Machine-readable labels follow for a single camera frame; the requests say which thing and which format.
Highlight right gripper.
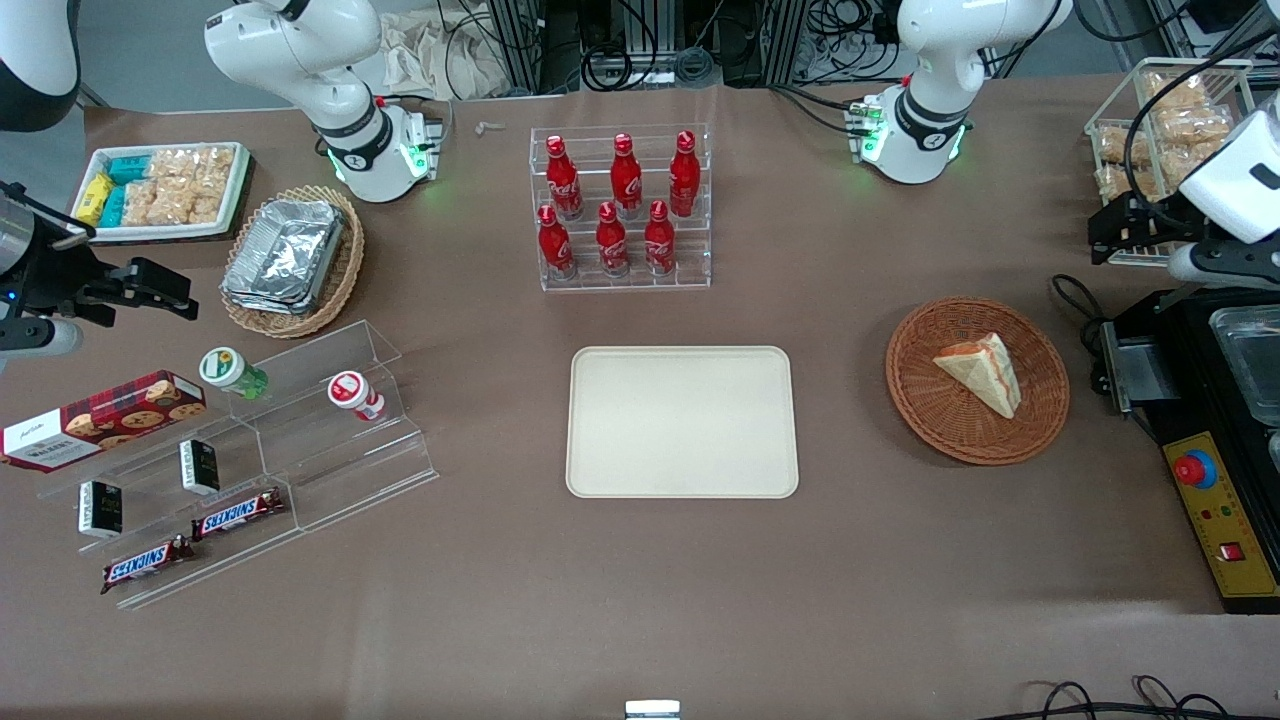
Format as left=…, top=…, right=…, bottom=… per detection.
left=0, top=238, right=199, bottom=358

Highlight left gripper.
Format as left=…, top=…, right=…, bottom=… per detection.
left=1089, top=192, right=1280, bottom=291

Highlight triangular sandwich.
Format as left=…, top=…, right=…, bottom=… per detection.
left=933, top=332, right=1023, bottom=419

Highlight white snack tray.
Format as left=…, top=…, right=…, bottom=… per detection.
left=72, top=142, right=253, bottom=245

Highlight oval light wicker basket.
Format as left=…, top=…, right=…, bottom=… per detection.
left=220, top=185, right=366, bottom=339

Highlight black sandwich press machine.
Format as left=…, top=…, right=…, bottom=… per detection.
left=1100, top=285, right=1280, bottom=614

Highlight round brown wicker basket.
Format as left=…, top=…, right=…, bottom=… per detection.
left=886, top=297, right=1071, bottom=466

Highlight beige rectangular tray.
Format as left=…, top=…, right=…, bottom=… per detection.
left=566, top=346, right=801, bottom=499

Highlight green lid drink bottle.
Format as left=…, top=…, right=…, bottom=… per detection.
left=198, top=346, right=270, bottom=400

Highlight yellow snack packet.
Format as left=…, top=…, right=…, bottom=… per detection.
left=76, top=172, right=114, bottom=227

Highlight stacked aluminium foil containers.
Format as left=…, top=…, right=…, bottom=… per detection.
left=221, top=198, right=347, bottom=315

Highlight red tartan cookie box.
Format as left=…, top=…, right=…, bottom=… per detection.
left=0, top=369, right=208, bottom=474

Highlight small black white box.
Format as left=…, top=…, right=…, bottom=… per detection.
left=179, top=438, right=222, bottom=497
left=78, top=480, right=125, bottom=540

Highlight clear plastic container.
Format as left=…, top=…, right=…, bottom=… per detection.
left=1209, top=304, right=1280, bottom=428

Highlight red lid drink bottle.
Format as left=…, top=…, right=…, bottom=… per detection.
left=327, top=370, right=387, bottom=424

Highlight Snickers chocolate bar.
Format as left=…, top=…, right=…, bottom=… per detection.
left=190, top=487, right=287, bottom=542
left=99, top=535, right=197, bottom=596

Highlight clear acrylic stepped shelf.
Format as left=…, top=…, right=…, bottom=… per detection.
left=38, top=320, right=440, bottom=612

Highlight yellow control panel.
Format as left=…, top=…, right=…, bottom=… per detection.
left=1162, top=431, right=1280, bottom=599

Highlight crumpled beige cloth bag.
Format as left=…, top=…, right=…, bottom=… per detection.
left=378, top=8, right=513, bottom=101

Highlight red cola bottle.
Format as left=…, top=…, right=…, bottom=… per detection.
left=537, top=205, right=576, bottom=282
left=668, top=130, right=700, bottom=219
left=643, top=199, right=677, bottom=277
left=610, top=132, right=645, bottom=220
left=545, top=135, right=584, bottom=222
left=595, top=201, right=630, bottom=279

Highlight clear acrylic bottle rack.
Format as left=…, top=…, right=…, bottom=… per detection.
left=530, top=124, right=713, bottom=293

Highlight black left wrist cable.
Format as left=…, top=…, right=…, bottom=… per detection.
left=1122, top=33, right=1280, bottom=217

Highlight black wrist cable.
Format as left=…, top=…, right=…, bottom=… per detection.
left=0, top=182, right=98, bottom=242
left=1122, top=33, right=1280, bottom=217

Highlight black machine power cable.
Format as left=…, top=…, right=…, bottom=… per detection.
left=1049, top=273, right=1117, bottom=397

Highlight white wire rack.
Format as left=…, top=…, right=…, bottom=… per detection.
left=1085, top=57, right=1257, bottom=268

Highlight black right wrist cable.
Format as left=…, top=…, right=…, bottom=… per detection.
left=0, top=182, right=98, bottom=242

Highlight black arm base cable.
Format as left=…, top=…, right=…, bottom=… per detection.
left=767, top=82, right=863, bottom=137

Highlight black floor cable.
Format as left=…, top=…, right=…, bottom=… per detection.
left=985, top=674, right=1280, bottom=720

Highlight aluminium frame rack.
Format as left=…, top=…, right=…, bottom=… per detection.
left=485, top=0, right=901, bottom=93

